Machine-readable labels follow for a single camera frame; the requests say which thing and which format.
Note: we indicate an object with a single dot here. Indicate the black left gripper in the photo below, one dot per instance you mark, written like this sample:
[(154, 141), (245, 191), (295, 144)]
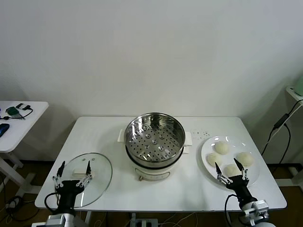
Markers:
[(67, 196)]

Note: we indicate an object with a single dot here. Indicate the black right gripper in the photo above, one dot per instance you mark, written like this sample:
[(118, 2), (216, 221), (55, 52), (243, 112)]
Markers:
[(241, 189)]

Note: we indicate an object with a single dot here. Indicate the white steamed baozi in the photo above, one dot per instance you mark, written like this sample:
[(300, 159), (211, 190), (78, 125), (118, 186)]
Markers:
[(232, 170), (246, 158), (221, 148), (213, 159)]

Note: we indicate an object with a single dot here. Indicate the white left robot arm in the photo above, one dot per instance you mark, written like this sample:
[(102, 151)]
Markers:
[(72, 220)]

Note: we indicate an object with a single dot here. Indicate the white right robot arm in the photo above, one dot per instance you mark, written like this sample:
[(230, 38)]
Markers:
[(262, 223)]

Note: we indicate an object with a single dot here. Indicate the stainless steel steamer basket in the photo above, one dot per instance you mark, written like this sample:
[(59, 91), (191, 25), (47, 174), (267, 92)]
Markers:
[(154, 146)]

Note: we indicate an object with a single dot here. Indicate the white round plate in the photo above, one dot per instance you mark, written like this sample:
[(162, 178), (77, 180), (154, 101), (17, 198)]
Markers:
[(227, 140)]

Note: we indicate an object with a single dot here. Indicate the white table leg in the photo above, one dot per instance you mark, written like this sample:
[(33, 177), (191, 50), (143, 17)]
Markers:
[(88, 218), (226, 218)]

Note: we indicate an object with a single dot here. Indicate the white side table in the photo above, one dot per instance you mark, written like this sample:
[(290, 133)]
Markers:
[(23, 127)]

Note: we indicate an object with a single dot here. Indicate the white electric cooker pot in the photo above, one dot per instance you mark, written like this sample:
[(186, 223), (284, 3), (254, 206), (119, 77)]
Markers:
[(151, 173)]

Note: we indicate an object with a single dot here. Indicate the white power strip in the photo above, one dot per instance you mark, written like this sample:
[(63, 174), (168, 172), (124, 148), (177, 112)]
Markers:
[(144, 223)]

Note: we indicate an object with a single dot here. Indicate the blue computer mouse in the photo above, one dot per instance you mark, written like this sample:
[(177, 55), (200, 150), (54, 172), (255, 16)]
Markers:
[(3, 129)]

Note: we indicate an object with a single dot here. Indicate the small dark green adapter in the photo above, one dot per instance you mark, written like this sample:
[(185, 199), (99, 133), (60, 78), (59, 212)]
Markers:
[(19, 104)]

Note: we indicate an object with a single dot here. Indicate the green box device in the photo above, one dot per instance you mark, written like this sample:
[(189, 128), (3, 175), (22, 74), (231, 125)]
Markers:
[(11, 110)]

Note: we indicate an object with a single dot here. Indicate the white shelf stand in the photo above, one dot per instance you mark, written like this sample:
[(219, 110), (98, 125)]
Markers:
[(293, 93)]

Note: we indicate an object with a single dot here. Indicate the pale green appliance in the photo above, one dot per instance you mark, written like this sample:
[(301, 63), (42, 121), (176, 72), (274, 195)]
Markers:
[(298, 85)]

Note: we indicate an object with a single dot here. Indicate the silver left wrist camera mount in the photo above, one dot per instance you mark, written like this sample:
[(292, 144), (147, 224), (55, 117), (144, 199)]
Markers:
[(55, 221)]

